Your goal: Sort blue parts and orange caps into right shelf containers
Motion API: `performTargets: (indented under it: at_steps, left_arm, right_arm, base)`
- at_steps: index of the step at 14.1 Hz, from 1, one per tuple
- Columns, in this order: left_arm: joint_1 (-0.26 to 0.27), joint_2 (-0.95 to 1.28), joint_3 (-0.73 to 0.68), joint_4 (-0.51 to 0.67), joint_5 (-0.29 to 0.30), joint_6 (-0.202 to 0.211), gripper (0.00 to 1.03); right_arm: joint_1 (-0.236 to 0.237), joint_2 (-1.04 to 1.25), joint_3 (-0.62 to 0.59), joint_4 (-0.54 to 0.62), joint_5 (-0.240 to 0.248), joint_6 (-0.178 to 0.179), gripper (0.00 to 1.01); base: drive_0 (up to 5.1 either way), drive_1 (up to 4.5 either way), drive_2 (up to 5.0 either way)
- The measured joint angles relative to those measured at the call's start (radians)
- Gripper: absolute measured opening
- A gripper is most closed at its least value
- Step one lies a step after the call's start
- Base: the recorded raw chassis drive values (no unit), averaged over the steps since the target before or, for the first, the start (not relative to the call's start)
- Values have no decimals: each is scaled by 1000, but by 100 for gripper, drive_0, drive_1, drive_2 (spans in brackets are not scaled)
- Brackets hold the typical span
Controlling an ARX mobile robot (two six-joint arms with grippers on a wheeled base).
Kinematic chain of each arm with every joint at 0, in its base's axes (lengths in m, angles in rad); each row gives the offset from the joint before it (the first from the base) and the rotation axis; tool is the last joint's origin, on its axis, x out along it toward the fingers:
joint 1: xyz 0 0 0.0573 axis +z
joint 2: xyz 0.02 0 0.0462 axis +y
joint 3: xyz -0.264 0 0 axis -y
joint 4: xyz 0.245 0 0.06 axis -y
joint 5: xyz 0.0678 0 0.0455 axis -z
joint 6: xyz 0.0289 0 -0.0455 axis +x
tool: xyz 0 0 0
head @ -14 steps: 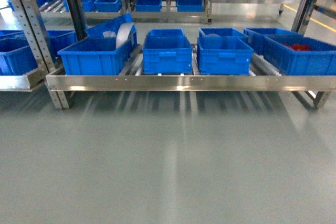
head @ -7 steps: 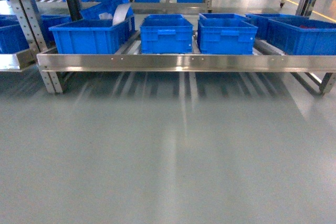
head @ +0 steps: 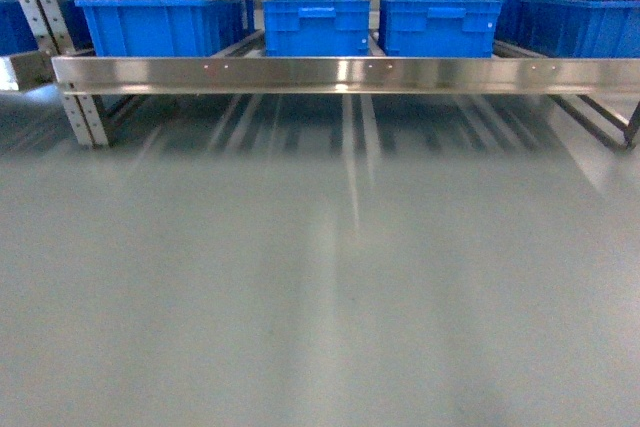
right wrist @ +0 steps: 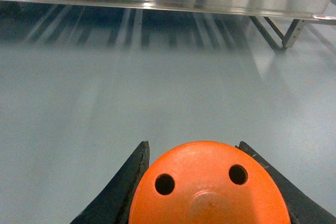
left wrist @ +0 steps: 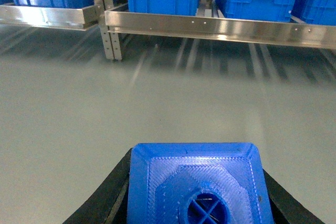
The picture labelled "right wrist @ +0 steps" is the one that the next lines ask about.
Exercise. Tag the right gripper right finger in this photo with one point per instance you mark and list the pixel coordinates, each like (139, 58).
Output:
(302, 209)

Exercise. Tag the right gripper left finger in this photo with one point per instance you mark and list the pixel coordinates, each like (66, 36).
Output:
(113, 203)

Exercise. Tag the orange cylindrical cap 4680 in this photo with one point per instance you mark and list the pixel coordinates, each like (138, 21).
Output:
(207, 182)

